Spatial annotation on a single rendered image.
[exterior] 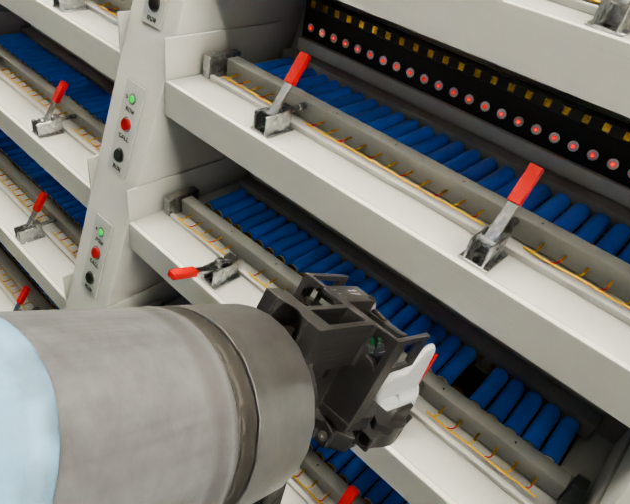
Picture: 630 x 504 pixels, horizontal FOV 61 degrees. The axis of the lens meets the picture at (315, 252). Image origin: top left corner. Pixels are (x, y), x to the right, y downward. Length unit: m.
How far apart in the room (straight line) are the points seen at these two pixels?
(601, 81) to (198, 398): 0.36
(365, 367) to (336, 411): 0.03
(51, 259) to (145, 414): 0.85
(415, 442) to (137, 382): 0.42
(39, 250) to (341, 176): 0.63
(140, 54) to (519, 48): 0.46
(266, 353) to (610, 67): 0.32
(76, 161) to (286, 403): 0.72
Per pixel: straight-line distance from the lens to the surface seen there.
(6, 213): 1.13
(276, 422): 0.22
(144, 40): 0.74
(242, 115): 0.63
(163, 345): 0.19
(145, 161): 0.73
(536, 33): 0.46
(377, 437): 0.35
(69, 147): 0.94
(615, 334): 0.48
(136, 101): 0.74
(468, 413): 0.58
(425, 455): 0.56
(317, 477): 0.72
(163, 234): 0.74
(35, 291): 1.20
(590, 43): 0.45
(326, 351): 0.27
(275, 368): 0.22
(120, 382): 0.17
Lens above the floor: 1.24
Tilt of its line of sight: 23 degrees down
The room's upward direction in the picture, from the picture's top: 23 degrees clockwise
